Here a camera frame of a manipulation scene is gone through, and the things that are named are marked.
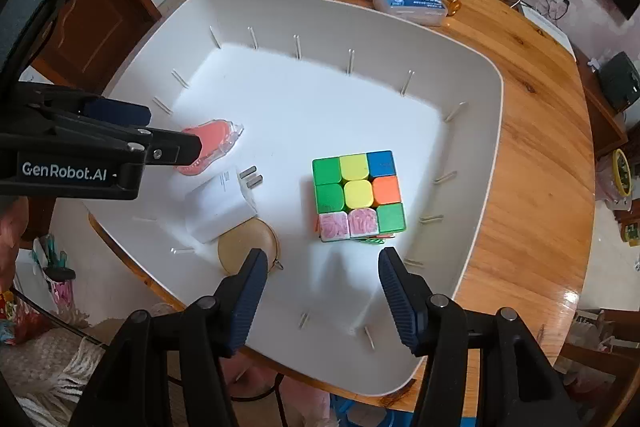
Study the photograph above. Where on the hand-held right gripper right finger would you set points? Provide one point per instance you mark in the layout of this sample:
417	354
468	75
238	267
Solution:
400	302

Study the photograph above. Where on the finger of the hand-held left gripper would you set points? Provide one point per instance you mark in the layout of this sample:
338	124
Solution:
175	149
120	112

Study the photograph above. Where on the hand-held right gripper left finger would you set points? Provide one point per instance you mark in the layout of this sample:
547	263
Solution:
247	297

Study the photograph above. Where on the colourful puzzle cube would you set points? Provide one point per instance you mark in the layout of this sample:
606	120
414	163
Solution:
357	192

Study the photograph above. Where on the white plastic tray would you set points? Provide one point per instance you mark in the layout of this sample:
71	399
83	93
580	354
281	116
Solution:
325	107

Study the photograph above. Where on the round beige tape measure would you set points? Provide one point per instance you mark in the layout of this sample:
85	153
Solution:
240	248

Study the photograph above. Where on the white plug charger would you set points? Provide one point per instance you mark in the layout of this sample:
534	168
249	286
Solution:
220	207

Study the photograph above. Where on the brown wooden door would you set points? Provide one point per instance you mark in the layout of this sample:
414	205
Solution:
95	37

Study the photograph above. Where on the fringed beige blanket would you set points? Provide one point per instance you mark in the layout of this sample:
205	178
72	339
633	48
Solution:
50	367

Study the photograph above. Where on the wooden television cabinet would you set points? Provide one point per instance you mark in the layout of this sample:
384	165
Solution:
602	117

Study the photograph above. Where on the blue wet wipes packet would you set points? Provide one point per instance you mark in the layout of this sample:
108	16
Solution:
410	3

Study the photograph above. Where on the black bag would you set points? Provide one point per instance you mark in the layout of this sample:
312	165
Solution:
620	82

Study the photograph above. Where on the white set-top box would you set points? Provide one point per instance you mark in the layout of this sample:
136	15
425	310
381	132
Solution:
550	27

